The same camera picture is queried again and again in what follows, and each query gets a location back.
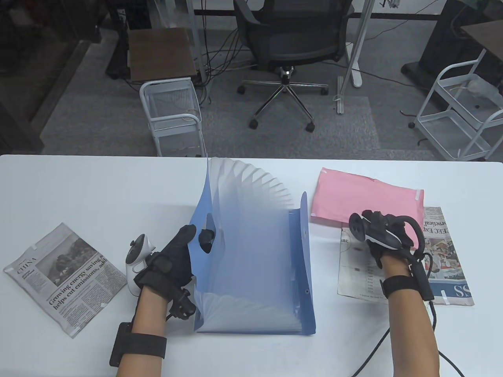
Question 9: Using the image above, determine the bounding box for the brown wooden side table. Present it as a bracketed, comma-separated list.
[128, 27, 198, 83]

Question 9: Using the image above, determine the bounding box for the black-and-white newspaper material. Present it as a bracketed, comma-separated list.
[3, 223, 131, 339]

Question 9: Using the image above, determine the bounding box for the black office chair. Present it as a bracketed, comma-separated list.
[233, 0, 354, 132]

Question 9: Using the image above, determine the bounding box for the black desk base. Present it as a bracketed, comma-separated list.
[401, 0, 484, 93]

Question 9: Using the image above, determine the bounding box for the pink paper material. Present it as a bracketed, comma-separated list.
[310, 168, 425, 248]

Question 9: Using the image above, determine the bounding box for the left black-and-white hand controller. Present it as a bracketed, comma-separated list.
[125, 234, 158, 297]

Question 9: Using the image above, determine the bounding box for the left black wrist camera strap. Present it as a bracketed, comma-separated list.
[109, 322, 167, 368]

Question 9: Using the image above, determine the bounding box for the small white wire cart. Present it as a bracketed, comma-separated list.
[140, 77, 207, 157]

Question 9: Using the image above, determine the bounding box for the blue accordion folder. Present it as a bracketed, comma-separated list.
[193, 157, 317, 335]

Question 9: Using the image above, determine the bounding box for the clear plastic bag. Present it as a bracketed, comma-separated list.
[466, 75, 499, 99]

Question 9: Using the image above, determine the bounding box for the black wrist camera strap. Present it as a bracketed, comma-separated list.
[379, 259, 436, 303]
[109, 322, 167, 368]

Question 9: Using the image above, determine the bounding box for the dark wooden desk top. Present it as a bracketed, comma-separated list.
[461, 20, 503, 63]

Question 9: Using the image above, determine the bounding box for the white desk leg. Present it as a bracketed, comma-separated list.
[334, 0, 376, 114]
[184, 0, 209, 84]

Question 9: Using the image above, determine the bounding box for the large white wire cart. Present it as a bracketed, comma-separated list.
[409, 49, 503, 161]

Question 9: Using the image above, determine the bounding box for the white printed sheet material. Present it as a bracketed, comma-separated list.
[337, 228, 393, 304]

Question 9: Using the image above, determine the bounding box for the person's right forearm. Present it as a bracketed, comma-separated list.
[381, 255, 440, 377]

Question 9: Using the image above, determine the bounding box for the right black wrist camera strap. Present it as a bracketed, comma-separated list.
[379, 259, 436, 303]

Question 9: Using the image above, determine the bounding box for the person's right hand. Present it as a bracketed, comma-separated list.
[362, 211, 419, 270]

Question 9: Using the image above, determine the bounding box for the person's left hand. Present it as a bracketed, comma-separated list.
[134, 213, 217, 305]

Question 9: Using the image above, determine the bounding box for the right black-and-white hand controller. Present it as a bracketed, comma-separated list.
[349, 210, 427, 262]

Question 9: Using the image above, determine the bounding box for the black rolling stand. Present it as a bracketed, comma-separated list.
[105, 0, 152, 81]

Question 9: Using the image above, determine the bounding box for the colour newspaper material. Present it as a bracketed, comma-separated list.
[420, 206, 475, 307]

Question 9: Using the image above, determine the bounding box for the black-and-white hand controller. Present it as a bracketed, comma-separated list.
[349, 210, 427, 262]
[125, 234, 158, 297]

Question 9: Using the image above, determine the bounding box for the person's left forearm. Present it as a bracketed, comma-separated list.
[116, 285, 173, 377]

